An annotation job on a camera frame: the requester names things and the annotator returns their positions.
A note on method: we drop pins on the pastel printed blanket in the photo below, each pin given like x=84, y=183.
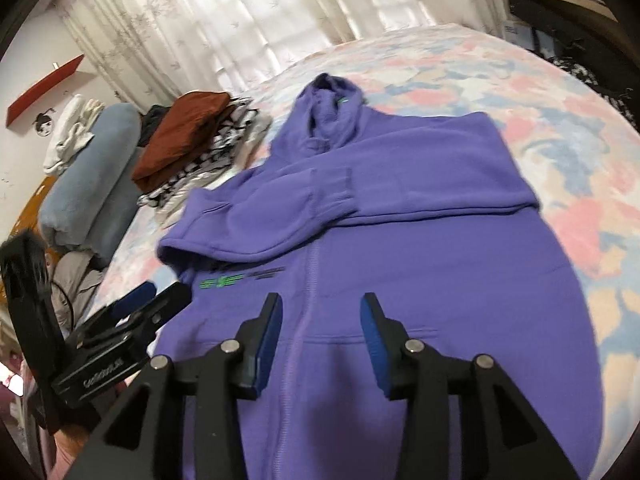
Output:
x=550, y=125

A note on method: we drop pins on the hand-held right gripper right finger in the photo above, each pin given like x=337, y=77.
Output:
x=374, y=345

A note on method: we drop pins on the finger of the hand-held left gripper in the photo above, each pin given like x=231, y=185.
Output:
x=136, y=294
x=167, y=302

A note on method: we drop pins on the stack of folded clothes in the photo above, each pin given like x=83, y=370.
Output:
x=222, y=147

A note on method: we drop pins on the rust brown folded garment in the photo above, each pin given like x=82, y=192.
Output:
x=180, y=135

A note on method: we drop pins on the wooden desk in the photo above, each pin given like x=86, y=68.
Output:
x=565, y=5

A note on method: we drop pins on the red wall shelf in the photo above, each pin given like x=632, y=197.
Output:
x=42, y=90

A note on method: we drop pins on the blue-grey pillow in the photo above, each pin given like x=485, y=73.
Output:
x=95, y=180

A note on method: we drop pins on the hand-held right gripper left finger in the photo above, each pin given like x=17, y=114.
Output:
x=266, y=340

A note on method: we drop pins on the white cloth pile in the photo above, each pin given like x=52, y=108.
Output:
x=70, y=135

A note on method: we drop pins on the dark folded garment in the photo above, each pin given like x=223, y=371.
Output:
x=152, y=122

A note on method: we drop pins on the dark clothes pile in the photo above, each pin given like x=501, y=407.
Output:
x=585, y=65

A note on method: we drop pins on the white floral curtain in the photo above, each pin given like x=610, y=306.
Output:
x=235, y=15

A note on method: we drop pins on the beige cloth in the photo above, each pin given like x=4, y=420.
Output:
x=77, y=285

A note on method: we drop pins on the dark wall sticker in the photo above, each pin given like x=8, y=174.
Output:
x=44, y=122

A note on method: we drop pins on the purple hoodie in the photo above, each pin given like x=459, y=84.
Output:
x=380, y=240

